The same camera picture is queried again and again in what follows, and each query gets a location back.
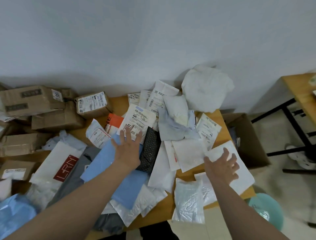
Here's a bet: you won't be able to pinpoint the person's left hand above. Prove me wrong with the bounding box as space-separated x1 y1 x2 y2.
110 126 143 171

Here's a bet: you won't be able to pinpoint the person's right hand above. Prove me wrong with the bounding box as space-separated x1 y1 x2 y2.
203 147 240 186

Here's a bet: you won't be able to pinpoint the black bubble mailer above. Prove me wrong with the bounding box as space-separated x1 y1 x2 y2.
136 126 161 173

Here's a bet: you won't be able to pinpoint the smooth light blue mailer package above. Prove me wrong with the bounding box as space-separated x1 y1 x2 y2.
80 135 148 211

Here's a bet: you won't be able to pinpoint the pile of white mailers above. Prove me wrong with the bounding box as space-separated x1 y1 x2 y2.
27 80 223 235

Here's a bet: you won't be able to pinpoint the large white plastic bag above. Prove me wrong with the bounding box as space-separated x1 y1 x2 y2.
181 64 235 113

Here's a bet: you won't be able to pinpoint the stack of cardboard boxes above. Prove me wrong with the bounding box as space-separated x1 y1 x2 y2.
0 83 113 196

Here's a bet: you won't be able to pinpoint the cream mailer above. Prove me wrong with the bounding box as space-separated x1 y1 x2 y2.
0 178 12 201

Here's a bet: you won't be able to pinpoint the blue plastic mailer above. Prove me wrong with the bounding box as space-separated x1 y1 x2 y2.
0 194 38 240

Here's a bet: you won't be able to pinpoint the person's right forearm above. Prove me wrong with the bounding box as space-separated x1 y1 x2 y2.
210 178 289 240

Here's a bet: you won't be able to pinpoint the person's left forearm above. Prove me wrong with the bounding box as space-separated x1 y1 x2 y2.
5 159 139 240

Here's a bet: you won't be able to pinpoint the dark blue plastic bag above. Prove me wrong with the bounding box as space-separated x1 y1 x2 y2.
228 127 241 149

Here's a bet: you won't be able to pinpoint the person's black trousers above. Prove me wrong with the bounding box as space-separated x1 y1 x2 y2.
138 221 181 240

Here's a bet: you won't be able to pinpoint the wooden table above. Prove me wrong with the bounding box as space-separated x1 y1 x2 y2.
0 95 256 240

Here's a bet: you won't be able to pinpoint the brown cardboard box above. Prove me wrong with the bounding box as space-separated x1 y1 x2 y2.
221 112 271 170

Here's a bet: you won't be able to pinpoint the teal round stool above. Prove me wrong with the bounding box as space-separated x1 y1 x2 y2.
247 193 284 232

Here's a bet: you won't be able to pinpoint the wooden desk with black legs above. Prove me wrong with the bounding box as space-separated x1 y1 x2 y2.
251 73 316 173

